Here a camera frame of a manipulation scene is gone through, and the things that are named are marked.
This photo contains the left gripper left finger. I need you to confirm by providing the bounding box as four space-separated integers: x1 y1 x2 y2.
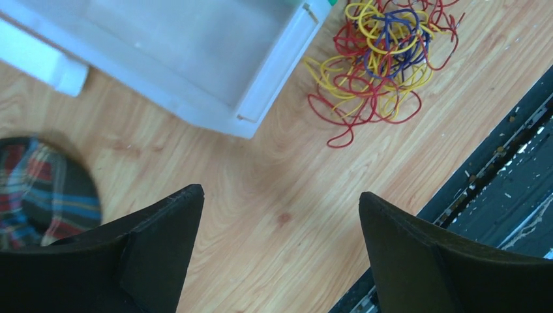
1 184 204 312

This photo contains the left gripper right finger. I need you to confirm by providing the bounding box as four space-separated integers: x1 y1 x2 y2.
359 192 552 312

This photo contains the colourful cable pile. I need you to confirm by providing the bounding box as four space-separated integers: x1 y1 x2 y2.
303 0 466 149

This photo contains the plaid flannel shirt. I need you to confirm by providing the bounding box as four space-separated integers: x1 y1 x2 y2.
1 137 102 250

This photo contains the white plastic bin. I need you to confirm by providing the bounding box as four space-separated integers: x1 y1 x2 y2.
1 1 333 139

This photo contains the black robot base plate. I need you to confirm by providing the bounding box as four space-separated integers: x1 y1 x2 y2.
328 65 553 313

